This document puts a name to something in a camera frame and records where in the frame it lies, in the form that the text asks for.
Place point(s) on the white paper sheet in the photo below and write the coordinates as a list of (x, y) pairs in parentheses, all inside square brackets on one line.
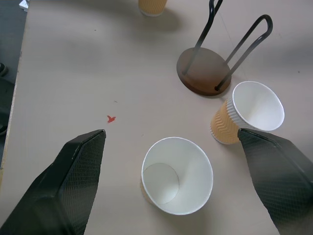
[(24, 4)]

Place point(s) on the orange ripple paper cup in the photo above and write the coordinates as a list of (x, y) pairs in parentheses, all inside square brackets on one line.
[(152, 6), (254, 107), (177, 175)]

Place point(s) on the red tape mark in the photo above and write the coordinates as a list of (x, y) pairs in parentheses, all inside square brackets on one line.
[(111, 119)]

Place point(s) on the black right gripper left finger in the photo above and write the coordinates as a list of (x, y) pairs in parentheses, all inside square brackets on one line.
[(61, 186)]

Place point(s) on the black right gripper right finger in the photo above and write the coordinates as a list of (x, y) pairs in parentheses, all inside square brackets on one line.
[(276, 176)]

